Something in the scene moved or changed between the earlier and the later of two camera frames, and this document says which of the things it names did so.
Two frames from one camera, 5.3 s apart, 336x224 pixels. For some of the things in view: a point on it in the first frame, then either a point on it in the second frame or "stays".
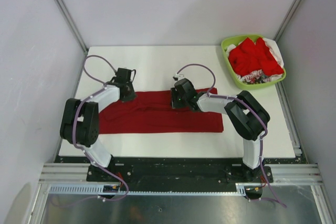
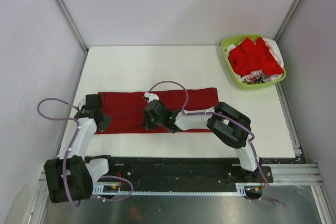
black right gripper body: (178, 101) → (150, 123)
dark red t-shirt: (151, 112) stays
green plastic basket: (234, 39) stays
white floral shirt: (257, 76) stays
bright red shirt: (251, 56) stays
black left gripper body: (130, 95) → (105, 121)
